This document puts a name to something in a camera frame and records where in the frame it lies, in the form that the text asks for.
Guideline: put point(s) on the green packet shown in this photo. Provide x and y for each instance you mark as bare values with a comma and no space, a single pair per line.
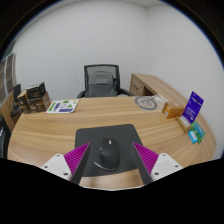
199,131

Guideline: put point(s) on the wide brown cardboard box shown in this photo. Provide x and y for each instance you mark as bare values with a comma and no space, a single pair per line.
39,104

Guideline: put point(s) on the dark grey mouse pad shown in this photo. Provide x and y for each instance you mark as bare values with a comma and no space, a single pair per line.
110,131

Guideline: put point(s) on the black mesh office chair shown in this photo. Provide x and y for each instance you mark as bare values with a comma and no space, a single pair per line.
101,83

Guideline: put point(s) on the black open-front box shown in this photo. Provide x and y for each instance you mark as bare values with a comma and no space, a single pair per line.
36,90

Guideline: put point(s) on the small orange box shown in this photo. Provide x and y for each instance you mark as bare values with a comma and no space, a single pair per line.
172,110

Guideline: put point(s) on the teal packet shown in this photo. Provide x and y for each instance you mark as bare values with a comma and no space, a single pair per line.
192,137

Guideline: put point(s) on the white printed paper sheet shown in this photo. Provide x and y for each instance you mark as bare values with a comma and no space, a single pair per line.
62,106

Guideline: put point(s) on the black computer mouse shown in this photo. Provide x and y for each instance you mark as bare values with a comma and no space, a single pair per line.
109,155

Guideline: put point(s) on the small tan box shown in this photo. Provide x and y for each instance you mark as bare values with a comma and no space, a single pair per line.
183,123

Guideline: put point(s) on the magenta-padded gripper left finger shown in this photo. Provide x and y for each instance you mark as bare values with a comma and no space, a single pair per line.
78,156

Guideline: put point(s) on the black leather office chair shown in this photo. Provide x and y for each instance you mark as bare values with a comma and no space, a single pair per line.
3,140

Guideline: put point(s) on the purple standing card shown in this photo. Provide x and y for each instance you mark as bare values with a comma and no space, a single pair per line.
193,106

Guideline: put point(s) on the wooden side desk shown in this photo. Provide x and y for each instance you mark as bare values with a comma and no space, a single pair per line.
150,84

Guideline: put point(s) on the round grey-white disc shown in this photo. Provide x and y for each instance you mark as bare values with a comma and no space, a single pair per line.
146,103

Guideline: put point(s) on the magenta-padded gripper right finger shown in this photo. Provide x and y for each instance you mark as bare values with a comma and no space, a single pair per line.
146,157

